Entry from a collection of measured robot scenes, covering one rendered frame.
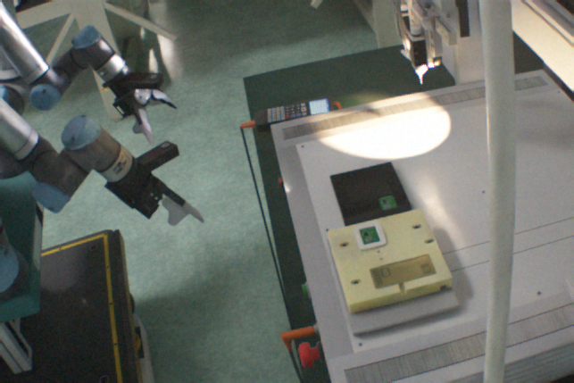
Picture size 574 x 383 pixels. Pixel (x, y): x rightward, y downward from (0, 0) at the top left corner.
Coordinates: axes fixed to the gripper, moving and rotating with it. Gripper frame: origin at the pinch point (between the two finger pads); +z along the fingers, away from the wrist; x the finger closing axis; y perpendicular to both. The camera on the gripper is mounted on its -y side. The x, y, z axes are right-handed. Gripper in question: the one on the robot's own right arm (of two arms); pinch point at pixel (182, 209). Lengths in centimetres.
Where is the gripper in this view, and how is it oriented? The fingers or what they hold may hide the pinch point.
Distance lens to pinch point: 151.0
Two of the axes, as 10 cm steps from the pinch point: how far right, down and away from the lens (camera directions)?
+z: 4.7, 4.8, 7.4
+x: 7.1, 3.0, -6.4
